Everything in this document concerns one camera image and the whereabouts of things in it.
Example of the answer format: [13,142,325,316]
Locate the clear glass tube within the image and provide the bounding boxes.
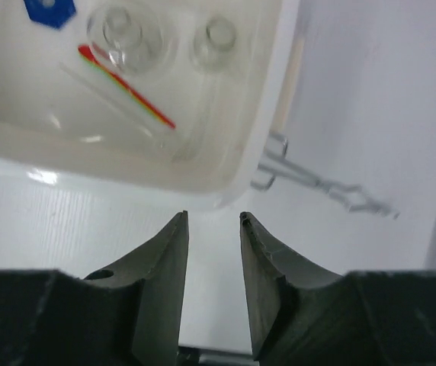
[59,63,178,150]

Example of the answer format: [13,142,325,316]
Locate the round glass flask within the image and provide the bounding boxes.
[87,1,165,75]

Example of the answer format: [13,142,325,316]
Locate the coloured plastic spoons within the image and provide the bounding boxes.
[78,44,176,130]

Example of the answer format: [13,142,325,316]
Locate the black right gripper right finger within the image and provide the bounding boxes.
[240,212,436,365]

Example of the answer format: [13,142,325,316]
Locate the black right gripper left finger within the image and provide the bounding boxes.
[0,212,188,365]

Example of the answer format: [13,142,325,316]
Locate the clear tube with blue cap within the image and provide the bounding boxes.
[24,0,77,30]

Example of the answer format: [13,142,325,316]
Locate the small glass bottle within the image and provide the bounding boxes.
[190,14,238,72]

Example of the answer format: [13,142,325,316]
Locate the white plastic bin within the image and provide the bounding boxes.
[0,1,300,210]

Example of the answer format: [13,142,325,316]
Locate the metal clamp tongs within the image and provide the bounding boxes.
[251,132,399,220]

